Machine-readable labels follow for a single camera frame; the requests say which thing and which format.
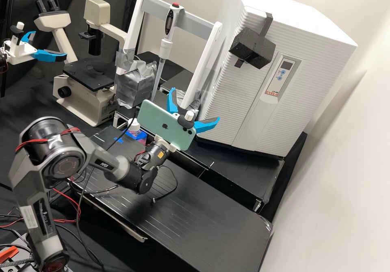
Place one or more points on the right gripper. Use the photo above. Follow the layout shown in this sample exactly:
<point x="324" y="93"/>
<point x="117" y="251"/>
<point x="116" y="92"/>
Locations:
<point x="171" y="146"/>

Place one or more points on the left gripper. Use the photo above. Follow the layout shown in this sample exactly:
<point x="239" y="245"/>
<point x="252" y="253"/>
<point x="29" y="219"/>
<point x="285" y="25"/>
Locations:
<point x="19" y="54"/>

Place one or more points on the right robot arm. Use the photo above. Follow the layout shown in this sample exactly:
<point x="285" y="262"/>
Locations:
<point x="65" y="159"/>

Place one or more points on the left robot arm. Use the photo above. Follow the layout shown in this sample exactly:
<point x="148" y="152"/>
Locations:
<point x="1" y="59"/>

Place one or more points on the incubator door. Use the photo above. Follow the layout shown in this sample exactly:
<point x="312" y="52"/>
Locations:
<point x="259" y="110"/>

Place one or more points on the left phone holder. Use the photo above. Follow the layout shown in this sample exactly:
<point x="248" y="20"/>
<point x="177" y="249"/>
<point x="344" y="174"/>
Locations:
<point x="19" y="26"/>

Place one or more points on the small bottle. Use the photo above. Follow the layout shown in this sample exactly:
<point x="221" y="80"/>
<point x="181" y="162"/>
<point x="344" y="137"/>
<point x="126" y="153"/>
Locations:
<point x="134" y="126"/>

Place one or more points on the cream microscope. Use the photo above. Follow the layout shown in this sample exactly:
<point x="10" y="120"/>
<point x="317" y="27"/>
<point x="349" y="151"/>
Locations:
<point x="82" y="94"/>

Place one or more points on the white pipette stand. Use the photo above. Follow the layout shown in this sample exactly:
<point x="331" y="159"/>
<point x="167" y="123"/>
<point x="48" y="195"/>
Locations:
<point x="195" y="23"/>

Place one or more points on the pipette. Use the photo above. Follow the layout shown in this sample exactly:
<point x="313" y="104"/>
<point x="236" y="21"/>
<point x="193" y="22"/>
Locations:
<point x="170" y="19"/>

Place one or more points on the white incubator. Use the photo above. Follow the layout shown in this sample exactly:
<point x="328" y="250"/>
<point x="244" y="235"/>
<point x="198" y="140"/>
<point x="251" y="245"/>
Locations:
<point x="289" y="4"/>

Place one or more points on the right wrist camera phone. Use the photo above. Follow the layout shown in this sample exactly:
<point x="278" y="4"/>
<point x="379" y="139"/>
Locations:
<point x="161" y="121"/>

